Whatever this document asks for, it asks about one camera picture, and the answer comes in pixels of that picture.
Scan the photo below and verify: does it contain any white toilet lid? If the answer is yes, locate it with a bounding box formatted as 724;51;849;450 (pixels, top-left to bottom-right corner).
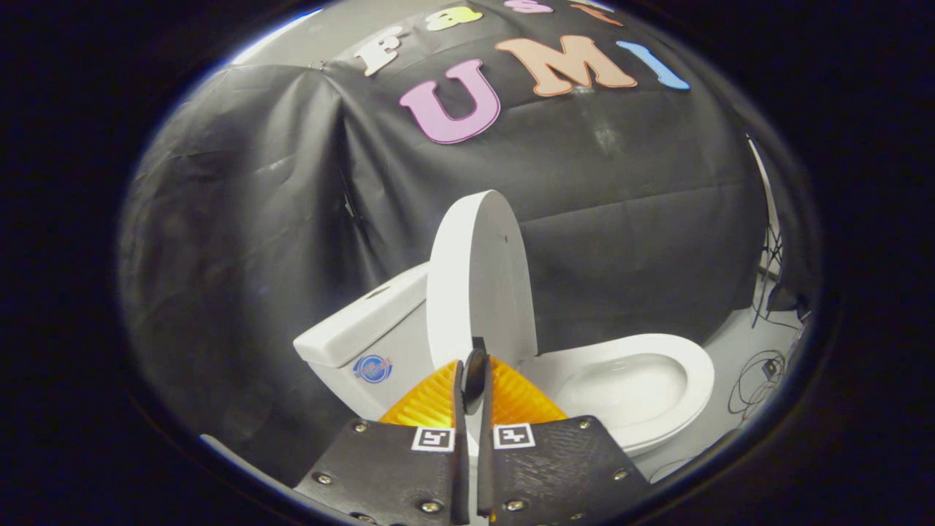
427;190;539;372

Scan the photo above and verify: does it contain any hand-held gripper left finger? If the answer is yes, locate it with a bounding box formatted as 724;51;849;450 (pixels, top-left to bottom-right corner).
292;359;472;525

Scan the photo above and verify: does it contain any white toilet with tank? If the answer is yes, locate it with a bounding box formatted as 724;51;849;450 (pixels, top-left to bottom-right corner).
293;262;716;460

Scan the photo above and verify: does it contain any white toilet seat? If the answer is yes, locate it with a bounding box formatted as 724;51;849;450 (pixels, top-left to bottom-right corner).
520;334;716;458

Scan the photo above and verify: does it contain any black tripod stand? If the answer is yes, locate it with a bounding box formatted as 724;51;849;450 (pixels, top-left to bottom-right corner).
751;225;788;328

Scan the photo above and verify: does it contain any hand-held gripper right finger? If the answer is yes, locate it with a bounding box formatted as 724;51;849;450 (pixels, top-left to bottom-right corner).
476;356;652;523

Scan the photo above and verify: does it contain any tangle of thin cables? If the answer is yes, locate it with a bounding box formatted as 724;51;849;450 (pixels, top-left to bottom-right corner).
728;349;788;423

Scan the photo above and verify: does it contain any black backdrop cloth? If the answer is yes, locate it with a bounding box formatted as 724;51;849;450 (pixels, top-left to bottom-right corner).
117;0;813;487

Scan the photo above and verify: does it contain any dark round lid tab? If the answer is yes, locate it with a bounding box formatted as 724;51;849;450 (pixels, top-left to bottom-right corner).
462;337;489;404

